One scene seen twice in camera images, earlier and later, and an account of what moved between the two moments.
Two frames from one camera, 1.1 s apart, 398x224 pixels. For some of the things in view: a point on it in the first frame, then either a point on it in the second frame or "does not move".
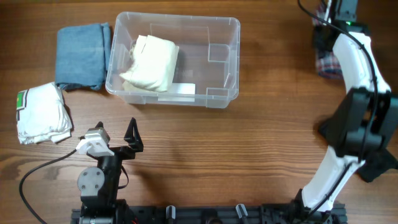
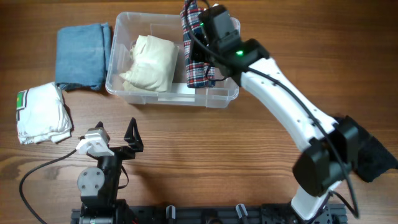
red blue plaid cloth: x=328 y=64 -> x=199 y=74
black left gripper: x=135 y=142 does not move
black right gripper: x=318 y=42 -> x=196 y=52
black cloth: x=375 y=162 does not move
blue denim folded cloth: x=83 y=55 does not move
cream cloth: x=154 y=61 does not move
